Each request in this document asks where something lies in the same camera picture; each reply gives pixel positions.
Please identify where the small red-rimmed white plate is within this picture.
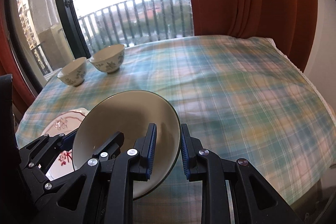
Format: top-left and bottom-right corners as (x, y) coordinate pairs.
(40, 107), (89, 182)

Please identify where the bowl blue pattern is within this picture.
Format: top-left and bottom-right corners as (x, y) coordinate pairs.
(72, 90), (181, 199)

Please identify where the ceramic bowl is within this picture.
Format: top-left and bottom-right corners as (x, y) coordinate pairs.
(57, 57), (87, 86)

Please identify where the floral bowl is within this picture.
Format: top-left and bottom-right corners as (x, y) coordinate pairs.
(89, 44), (125, 73)

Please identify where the left red curtain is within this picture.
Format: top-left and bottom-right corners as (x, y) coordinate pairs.
(0, 0), (35, 115)

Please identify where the plaid tablecloth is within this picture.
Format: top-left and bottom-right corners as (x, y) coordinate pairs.
(15, 35), (336, 224)

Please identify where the balcony metal railing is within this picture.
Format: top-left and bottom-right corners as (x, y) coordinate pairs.
(17, 0), (194, 77)

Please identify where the black window frame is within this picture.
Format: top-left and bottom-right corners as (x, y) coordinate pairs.
(55, 0), (91, 59)

